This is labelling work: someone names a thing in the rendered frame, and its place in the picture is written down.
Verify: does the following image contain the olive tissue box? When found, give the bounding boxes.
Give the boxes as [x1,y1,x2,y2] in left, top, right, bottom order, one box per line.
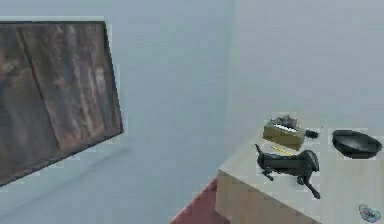
[261,115,306,152]

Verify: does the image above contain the yellow pencil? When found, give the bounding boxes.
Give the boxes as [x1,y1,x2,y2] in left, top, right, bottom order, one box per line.
[270,145,296,157]

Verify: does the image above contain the blue grey small object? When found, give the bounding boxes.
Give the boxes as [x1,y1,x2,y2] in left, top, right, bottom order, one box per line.
[358,203,382,224]

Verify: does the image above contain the dark framed wall picture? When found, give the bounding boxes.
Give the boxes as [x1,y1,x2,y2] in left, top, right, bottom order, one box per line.
[0,20,125,188]

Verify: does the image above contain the small black round object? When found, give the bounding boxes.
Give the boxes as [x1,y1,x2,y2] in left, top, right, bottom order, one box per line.
[304,126,324,140]

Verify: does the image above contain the black bowl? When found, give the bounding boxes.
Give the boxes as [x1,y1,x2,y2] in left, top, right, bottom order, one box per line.
[331,129,384,160]

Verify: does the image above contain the pale wooden table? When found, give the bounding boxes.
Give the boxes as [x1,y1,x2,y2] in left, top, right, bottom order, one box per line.
[215,123,384,224]

